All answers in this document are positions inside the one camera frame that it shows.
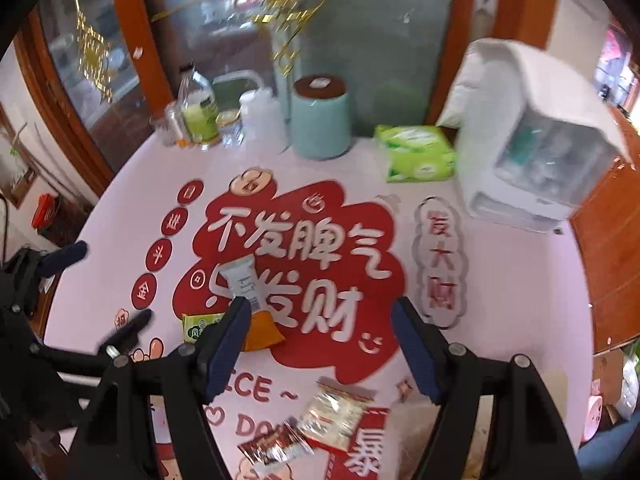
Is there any orange white snack packet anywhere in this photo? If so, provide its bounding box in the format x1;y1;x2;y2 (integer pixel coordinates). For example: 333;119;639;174
219;255;285;352

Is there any green label glass bottle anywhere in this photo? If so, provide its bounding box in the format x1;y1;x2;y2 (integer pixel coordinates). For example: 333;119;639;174
178;62;220;145

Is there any brown small snack packet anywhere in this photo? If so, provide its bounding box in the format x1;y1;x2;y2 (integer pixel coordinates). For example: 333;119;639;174
239;422;314;478

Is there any small glass jar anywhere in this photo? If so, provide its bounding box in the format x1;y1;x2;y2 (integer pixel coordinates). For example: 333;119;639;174
216;108;244;148

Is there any white noodle snack packet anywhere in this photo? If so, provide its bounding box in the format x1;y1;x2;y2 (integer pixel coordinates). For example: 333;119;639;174
296;377;374;452

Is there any blue fabric sofa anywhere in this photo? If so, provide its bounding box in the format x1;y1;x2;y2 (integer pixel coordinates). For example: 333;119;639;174
577;411;640;480

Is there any pink plastic stool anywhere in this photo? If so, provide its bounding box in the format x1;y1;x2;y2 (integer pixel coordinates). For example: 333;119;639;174
582;396;603;443

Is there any red cartoon table mat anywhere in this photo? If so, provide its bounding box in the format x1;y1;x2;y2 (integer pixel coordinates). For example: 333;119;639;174
108;168;464;479

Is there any green tissue pack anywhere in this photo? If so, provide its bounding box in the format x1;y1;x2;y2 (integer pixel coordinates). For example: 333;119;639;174
374;125;457;182

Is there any mint green canister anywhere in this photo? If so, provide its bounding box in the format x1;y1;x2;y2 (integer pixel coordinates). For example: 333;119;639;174
291;74;352;160

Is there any small green snack packet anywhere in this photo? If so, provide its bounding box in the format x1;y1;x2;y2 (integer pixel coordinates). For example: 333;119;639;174
181;313;224;344

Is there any white plastic storage bin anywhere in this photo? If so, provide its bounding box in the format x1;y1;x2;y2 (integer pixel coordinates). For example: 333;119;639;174
378;378;510;479

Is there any wooden wall cabinet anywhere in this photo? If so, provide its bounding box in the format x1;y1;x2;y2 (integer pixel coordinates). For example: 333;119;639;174
570;108;640;353

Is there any white squeeze bottle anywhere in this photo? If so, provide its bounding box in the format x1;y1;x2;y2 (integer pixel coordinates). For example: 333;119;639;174
212;70;288;158

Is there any white tabletop sterilizer cabinet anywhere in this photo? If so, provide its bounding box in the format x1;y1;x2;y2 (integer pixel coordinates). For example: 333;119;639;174
436;38;632;233

